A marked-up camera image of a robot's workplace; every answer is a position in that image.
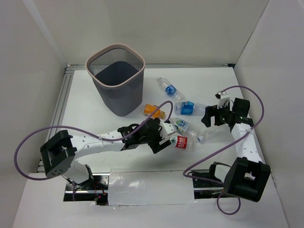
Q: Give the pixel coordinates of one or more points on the red label water bottle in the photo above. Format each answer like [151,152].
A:
[181,143]

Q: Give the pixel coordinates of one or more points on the clear bottle white cap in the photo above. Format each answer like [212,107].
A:
[214,134]

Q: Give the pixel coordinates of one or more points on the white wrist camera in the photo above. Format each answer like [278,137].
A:
[167,129]
[222,96]

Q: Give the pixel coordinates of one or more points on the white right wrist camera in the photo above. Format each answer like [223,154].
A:
[222,96]

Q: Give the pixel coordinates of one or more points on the blue label bottle upper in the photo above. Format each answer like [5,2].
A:
[170,90]

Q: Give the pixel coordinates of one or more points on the green label water bottle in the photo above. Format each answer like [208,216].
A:
[188,130]

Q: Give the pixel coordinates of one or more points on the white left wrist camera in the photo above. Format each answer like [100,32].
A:
[167,129]

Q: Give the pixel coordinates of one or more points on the aluminium frame rail left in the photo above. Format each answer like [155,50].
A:
[60,107]

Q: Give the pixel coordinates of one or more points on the blue label bottle blue cap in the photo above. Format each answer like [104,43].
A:
[189,108]

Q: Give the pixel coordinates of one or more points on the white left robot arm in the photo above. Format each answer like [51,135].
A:
[60,154]

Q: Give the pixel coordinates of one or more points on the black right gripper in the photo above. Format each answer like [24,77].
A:
[210,110]

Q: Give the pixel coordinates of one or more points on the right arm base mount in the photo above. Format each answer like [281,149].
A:
[205,189]

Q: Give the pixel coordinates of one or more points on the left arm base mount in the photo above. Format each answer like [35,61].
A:
[96,192]

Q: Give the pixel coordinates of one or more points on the grey mesh waste bin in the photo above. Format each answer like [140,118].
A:
[117,72]

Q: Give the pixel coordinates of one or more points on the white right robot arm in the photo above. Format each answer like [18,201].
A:
[248,175]

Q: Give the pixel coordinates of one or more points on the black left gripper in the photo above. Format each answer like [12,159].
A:
[156,140]

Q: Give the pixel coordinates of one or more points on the small orange juice bottle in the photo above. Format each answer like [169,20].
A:
[151,108]

